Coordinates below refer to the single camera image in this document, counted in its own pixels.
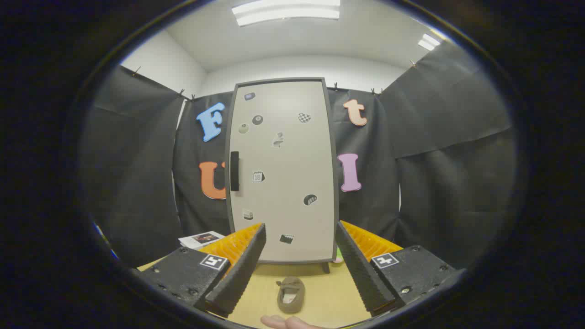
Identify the long ceiling light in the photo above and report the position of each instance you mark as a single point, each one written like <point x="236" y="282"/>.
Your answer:
<point x="285" y="11"/>

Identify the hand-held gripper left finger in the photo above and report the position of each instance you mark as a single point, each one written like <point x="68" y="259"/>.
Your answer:
<point x="240" y="274"/>

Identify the brown fluffy shoe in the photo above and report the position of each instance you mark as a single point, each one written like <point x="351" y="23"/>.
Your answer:
<point x="297" y="285"/>

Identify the black backdrop cloth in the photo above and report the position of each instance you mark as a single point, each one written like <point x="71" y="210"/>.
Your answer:
<point x="434" y="137"/>

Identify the white book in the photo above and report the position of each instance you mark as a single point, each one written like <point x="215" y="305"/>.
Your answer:
<point x="201" y="238"/>

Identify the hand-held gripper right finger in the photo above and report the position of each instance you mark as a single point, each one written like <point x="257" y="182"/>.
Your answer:
<point x="363" y="274"/>

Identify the grey shoe cabinet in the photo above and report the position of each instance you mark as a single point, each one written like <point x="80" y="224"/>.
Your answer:
<point x="337" y="192"/>

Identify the pink and green plush toy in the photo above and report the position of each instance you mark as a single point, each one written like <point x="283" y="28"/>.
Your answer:
<point x="338" y="258"/>

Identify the small ceiling light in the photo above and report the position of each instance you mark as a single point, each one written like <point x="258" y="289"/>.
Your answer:
<point x="428" y="42"/>

